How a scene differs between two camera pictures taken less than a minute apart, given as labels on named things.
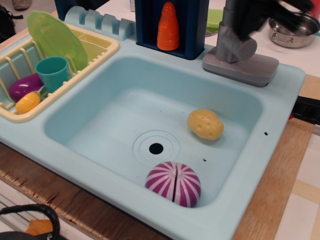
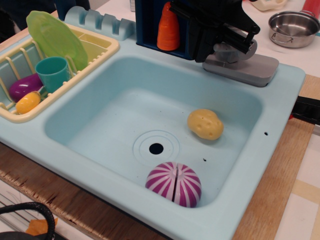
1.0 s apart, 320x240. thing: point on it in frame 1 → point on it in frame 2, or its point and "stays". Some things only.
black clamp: [307, 109] stays
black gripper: [249, 16] → [211, 22]
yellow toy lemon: [27, 102] stays
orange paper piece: [39, 227] stays
